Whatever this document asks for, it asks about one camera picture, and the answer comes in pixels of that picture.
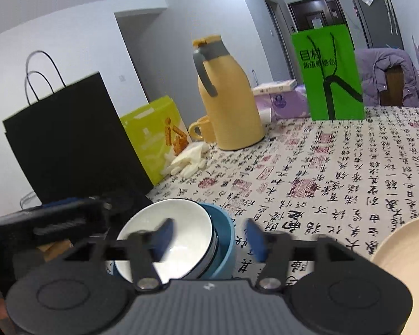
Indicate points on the white bowl black rim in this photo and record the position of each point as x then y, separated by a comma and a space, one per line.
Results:
181, 223
215, 242

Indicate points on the flat white box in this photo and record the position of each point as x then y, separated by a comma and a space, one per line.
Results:
276, 86

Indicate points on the purple puffer jacket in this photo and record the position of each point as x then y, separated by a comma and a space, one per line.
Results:
370, 76

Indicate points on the white folded umbrella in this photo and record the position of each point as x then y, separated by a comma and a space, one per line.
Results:
393, 14
385, 14

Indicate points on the pair of white gloves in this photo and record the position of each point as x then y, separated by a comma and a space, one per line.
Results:
188, 160

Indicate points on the white tissue paper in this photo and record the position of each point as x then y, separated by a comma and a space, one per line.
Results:
266, 116

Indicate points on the grey interior door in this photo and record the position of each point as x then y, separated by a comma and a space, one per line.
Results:
279, 42

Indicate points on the yellow mug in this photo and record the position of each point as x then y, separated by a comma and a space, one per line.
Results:
204, 131

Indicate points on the yellow-green snack bag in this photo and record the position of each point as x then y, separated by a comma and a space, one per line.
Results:
143, 136

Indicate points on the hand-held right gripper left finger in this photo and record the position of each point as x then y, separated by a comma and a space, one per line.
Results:
164, 240

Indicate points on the calligraphy printed tablecloth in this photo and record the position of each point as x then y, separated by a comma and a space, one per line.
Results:
335, 181

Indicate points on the wooden chair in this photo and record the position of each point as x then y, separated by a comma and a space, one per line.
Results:
392, 87

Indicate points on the large cream plate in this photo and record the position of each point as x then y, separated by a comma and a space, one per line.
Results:
412, 268

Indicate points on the green paper bag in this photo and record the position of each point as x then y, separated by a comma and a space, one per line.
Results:
342, 59

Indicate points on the yellow thermos jug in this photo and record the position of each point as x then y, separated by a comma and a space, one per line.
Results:
234, 111

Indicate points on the purple tissue pack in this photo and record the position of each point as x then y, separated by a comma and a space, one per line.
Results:
286, 104

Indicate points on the black paper bag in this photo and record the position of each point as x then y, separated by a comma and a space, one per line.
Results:
73, 139

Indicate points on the dark entrance door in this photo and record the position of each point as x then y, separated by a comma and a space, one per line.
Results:
300, 17

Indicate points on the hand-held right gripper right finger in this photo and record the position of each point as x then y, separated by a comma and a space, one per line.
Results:
255, 240

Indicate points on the grey refrigerator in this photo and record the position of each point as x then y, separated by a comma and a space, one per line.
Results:
373, 24

